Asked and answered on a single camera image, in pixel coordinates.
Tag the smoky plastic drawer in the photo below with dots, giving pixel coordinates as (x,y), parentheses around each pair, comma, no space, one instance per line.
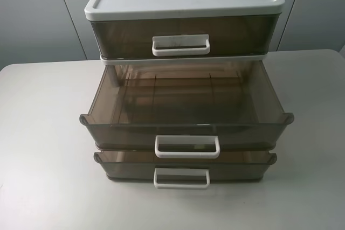
(184,107)
(185,173)
(227,36)

